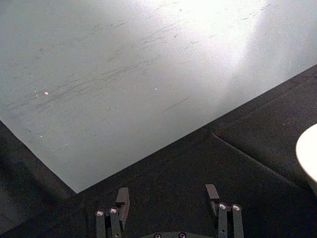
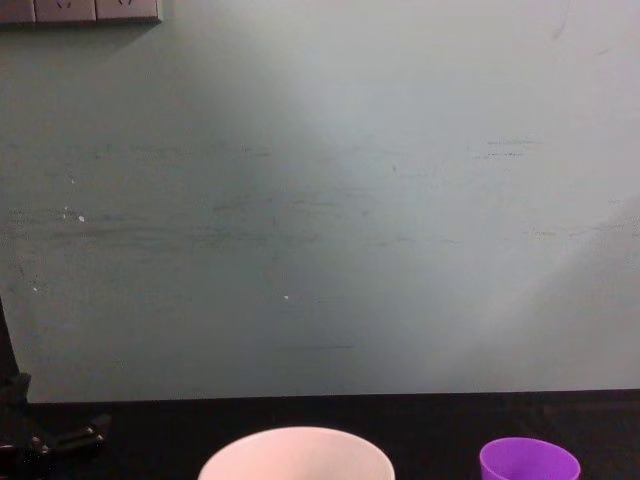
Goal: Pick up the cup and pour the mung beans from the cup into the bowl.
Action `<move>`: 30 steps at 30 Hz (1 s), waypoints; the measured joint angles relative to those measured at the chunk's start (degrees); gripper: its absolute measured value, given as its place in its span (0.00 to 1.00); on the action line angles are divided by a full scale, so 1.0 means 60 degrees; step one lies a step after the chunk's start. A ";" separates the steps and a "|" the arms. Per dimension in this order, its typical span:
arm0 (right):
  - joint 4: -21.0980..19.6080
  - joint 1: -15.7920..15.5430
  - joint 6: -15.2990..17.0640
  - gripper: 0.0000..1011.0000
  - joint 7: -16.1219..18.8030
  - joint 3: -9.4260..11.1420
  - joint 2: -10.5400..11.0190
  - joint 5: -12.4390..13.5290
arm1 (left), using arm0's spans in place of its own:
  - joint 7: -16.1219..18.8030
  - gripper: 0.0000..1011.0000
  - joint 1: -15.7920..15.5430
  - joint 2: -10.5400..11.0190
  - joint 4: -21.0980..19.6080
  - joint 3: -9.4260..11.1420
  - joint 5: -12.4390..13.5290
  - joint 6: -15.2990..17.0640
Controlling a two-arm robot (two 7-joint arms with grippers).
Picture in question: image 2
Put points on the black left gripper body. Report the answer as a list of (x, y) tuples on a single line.
[(17, 445)]

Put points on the white cup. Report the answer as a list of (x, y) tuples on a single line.
[(295, 457)]

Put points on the purple plastic cup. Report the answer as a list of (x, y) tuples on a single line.
[(527, 462)]

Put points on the grey wall socket plate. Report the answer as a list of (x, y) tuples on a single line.
[(15, 10), (127, 9), (65, 10)]

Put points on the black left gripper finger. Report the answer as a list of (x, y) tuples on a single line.
[(75, 438)]

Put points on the black table cloth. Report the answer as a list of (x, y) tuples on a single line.
[(430, 430)]

